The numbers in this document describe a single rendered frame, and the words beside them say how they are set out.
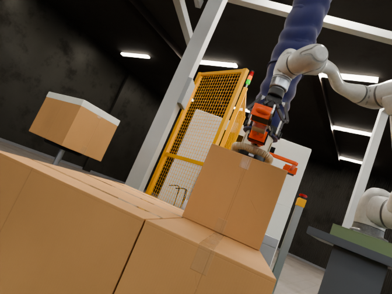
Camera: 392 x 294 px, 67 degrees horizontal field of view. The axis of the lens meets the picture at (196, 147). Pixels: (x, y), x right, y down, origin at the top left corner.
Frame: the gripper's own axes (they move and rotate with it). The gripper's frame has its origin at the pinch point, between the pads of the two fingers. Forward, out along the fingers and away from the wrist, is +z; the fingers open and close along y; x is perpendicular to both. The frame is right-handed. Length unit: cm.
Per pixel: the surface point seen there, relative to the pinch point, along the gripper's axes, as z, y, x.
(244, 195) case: 31.7, -3.0, -10.4
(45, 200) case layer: 61, 52, 50
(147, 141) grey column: 9, 107, -144
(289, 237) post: 43, -49, -132
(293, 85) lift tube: -42, -7, -36
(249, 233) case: 47.4, -11.8, -10.1
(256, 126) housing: 2.8, 2.5, 8.8
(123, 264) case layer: 67, 21, 50
